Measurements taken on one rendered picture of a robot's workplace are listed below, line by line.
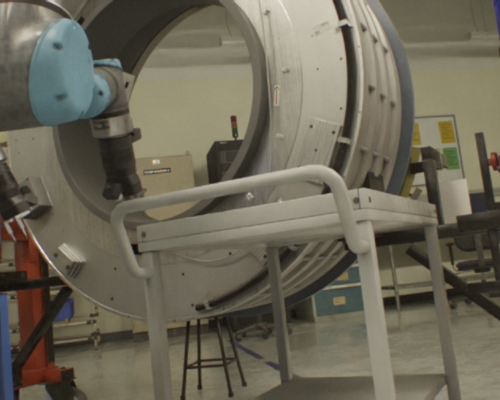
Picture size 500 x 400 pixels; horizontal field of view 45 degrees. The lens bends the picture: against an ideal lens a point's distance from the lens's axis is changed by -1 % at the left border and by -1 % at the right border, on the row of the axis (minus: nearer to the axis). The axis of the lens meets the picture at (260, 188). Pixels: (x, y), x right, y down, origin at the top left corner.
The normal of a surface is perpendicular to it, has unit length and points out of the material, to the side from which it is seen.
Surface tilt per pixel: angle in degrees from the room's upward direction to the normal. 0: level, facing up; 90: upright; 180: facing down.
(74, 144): 82
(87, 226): 90
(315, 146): 90
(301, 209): 90
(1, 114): 145
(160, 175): 90
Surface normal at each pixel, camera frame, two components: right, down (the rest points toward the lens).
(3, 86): 0.00, 0.38
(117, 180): -0.29, 0.26
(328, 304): 0.21, -0.16
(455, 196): -0.46, -0.07
